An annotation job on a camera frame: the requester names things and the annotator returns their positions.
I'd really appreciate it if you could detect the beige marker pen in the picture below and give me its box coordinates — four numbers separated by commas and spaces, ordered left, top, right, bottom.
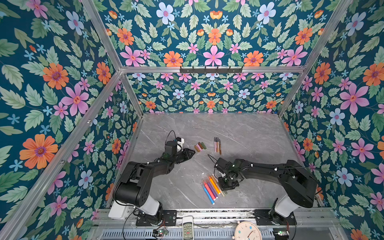
211, 175, 226, 197

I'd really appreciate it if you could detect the orange highlighter pen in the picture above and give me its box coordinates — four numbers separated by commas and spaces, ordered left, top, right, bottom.
209, 177, 221, 195

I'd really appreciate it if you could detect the purple marker pen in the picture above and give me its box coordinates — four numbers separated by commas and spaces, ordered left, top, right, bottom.
206, 180, 218, 200

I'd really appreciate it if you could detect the brown pen tan cap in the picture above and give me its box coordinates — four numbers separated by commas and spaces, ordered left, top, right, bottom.
218, 139, 222, 155

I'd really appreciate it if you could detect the tan pen lilac cap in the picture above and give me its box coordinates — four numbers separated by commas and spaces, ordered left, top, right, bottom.
216, 138, 220, 153

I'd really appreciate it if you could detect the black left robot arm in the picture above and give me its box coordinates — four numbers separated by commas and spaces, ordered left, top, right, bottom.
113, 138, 196, 226

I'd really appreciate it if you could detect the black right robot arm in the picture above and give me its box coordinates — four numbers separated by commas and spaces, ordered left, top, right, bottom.
214, 158, 318, 225

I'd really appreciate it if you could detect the pink marker pen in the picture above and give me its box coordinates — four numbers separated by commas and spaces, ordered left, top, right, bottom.
203, 181, 216, 201

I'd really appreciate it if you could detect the blue marker pen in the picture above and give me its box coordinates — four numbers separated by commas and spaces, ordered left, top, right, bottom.
202, 185, 215, 205

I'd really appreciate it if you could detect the round pink clock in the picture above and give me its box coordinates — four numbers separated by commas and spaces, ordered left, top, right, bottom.
232, 221, 263, 240

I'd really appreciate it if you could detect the white remote control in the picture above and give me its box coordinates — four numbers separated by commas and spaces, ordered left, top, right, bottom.
182, 216, 195, 240

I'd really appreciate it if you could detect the white power adapter box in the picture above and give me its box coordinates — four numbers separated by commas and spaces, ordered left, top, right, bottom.
108, 201, 130, 220

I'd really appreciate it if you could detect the left small circuit board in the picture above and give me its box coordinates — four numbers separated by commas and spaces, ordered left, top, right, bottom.
152, 229, 169, 238

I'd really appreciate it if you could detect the small circuit board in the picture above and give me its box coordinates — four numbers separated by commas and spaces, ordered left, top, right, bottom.
152, 229, 169, 238
273, 229, 290, 240

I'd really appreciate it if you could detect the right small circuit board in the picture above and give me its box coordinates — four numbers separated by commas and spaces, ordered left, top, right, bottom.
273, 229, 290, 240

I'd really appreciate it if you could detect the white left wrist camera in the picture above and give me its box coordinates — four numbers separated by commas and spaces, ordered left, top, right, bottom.
175, 137, 185, 152

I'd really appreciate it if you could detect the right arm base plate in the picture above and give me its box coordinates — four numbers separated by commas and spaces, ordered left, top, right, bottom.
253, 209, 297, 226

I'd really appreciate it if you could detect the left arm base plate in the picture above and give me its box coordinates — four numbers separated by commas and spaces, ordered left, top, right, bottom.
136, 209, 177, 227

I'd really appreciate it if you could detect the black hook rail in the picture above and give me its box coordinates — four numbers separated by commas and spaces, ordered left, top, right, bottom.
179, 66, 243, 75

